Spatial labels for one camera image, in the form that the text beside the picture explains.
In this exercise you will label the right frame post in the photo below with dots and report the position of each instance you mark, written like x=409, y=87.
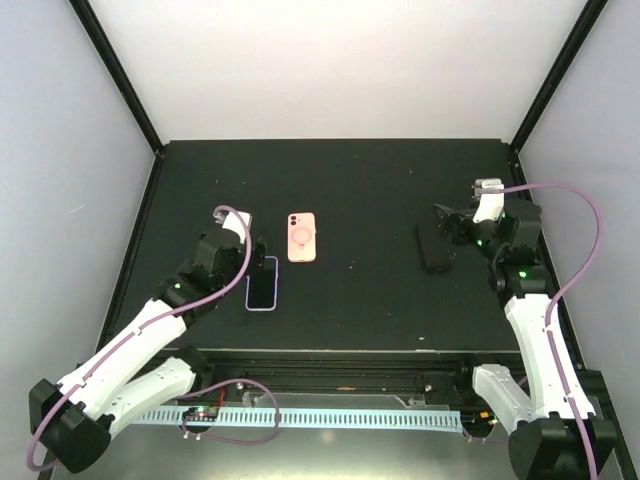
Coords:
x=572, y=45

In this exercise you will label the right electronics board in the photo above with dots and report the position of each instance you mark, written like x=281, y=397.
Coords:
x=479, y=418

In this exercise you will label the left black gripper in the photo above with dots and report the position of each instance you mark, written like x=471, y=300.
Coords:
x=259, y=253

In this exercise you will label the pink phone case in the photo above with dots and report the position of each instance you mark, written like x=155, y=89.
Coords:
x=301, y=237

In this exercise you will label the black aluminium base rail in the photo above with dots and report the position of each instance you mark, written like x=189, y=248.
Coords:
x=437, y=378

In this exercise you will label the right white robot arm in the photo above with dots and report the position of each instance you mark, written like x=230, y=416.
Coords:
x=553, y=429

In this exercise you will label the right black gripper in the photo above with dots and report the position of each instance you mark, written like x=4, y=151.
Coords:
x=450, y=216

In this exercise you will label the phone in purple case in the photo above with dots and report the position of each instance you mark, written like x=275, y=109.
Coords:
x=262, y=287

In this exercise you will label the left frame post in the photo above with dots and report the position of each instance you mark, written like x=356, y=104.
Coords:
x=104, y=48

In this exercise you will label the frame post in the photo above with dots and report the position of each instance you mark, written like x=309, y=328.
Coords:
x=572, y=45
x=104, y=48

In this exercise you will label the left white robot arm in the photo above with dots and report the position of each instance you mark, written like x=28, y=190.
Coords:
x=77, y=417

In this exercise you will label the left electronics board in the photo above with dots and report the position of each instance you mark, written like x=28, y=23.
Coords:
x=200, y=414

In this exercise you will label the electronics board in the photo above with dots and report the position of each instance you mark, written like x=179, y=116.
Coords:
x=200, y=414
x=479, y=418

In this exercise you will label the light blue cable duct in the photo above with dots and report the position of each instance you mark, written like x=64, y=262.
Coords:
x=355, y=419

